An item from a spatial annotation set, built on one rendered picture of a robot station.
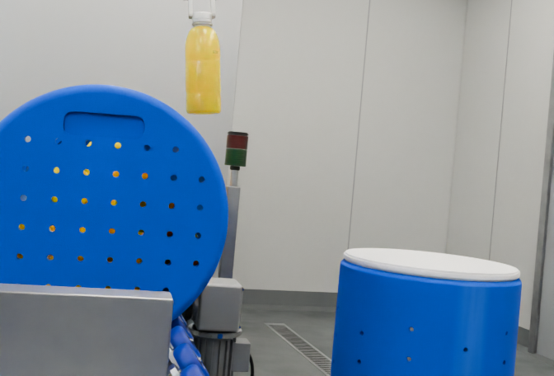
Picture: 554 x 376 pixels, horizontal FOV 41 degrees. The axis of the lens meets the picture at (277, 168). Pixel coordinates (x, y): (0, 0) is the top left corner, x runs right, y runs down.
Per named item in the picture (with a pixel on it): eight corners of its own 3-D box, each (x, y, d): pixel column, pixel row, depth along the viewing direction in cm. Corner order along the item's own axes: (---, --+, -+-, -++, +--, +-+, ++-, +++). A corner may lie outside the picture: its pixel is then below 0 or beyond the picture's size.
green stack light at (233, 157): (226, 165, 213) (227, 148, 213) (223, 164, 219) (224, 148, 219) (247, 166, 214) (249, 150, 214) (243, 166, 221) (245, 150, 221)
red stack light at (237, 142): (227, 148, 213) (228, 133, 213) (224, 148, 219) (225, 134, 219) (249, 149, 214) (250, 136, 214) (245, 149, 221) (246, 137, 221)
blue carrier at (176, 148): (-54, 346, 76) (-35, 71, 76) (35, 246, 161) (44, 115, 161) (220, 350, 82) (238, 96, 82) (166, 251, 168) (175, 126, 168)
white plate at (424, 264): (543, 267, 121) (542, 274, 121) (392, 245, 138) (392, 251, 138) (481, 279, 99) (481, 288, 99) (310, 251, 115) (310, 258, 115)
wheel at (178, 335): (166, 339, 76) (183, 327, 77) (164, 328, 81) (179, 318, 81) (190, 373, 77) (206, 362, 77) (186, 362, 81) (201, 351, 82)
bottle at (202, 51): (178, 115, 146) (176, 20, 146) (203, 115, 152) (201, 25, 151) (204, 113, 142) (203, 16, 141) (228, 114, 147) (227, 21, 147)
